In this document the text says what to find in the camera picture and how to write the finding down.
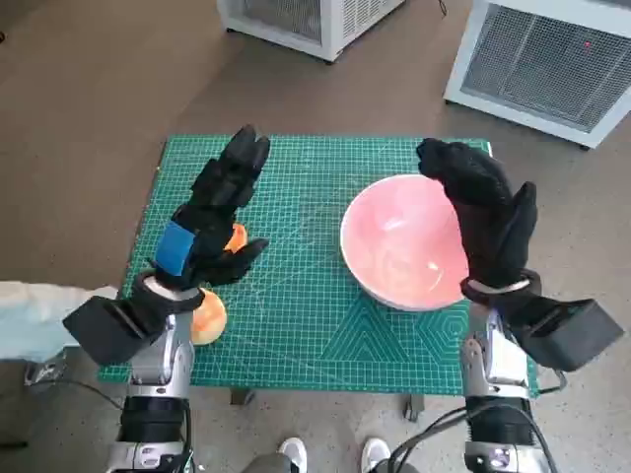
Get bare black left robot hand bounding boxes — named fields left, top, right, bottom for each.
left=146, top=124, right=271, bottom=295

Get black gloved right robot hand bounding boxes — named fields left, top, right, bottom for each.
left=416, top=137, right=538, bottom=290

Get long toy bread loaf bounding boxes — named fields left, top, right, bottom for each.
left=224, top=223, right=249, bottom=252

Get pink bowl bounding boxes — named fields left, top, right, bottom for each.
left=339, top=174, right=472, bottom=311

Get round toy bread bun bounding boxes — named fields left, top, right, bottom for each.
left=189, top=289, right=228, bottom=346

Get green cutting mat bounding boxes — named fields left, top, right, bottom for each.
left=96, top=135, right=538, bottom=400

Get white mesh cabinet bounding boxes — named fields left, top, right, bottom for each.
left=216, top=0, right=408, bottom=63
left=443, top=0, right=631, bottom=152

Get person's shoe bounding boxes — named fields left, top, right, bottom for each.
left=24, top=352, right=68, bottom=390

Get white shoe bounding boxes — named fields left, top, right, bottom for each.
left=361, top=437, right=391, bottom=473
left=277, top=437, right=310, bottom=473

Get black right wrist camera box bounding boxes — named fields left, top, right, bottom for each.
left=502, top=298, right=625, bottom=373

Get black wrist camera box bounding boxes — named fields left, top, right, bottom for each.
left=502, top=298, right=625, bottom=373
left=62, top=295, right=164, bottom=366

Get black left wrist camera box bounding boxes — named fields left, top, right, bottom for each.
left=62, top=295, right=164, bottom=366

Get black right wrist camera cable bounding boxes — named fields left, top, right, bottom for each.
left=536, top=369, right=568, bottom=395

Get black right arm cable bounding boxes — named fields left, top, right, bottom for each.
left=387, top=406, right=468, bottom=473

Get black floor cable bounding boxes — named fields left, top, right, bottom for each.
left=46, top=378, right=124, bottom=411

